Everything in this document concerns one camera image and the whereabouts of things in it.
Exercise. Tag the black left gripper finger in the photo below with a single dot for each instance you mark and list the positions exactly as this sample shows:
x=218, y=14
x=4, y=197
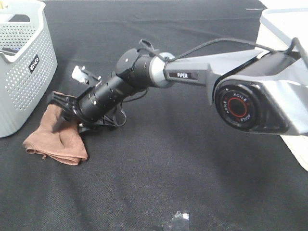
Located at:
x=62, y=122

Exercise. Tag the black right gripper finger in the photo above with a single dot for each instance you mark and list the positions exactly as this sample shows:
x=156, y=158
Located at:
x=86, y=128

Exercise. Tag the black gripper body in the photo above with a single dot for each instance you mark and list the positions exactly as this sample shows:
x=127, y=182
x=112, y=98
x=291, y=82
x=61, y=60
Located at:
x=69, y=104

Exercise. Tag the brown towel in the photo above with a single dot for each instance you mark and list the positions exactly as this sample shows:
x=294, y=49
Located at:
x=65, y=146

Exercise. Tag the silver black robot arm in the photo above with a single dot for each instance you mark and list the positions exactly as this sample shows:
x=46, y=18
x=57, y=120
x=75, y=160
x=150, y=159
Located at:
x=260, y=90

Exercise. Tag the black table cloth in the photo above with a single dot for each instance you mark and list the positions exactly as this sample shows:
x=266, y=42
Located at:
x=174, y=153

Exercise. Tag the grey perforated plastic basket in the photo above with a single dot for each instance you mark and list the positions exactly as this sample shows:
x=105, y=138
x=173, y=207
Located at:
x=24, y=77

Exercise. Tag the dark item inside basket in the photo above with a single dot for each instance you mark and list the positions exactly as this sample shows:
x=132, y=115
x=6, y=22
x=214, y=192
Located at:
x=9, y=51

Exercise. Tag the clear tape piece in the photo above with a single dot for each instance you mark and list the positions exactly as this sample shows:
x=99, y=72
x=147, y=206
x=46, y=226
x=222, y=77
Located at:
x=179, y=222

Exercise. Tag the white storage box grey rim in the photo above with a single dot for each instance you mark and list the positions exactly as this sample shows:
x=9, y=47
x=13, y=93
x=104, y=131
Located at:
x=277, y=28

